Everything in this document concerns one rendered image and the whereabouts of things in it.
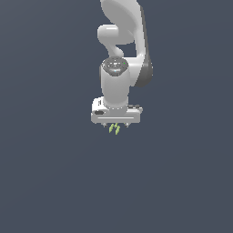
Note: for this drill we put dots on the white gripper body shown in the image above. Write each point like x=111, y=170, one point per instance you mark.
x=116, y=115

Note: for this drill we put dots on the small yellow-green spiky object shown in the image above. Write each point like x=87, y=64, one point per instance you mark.
x=115, y=129

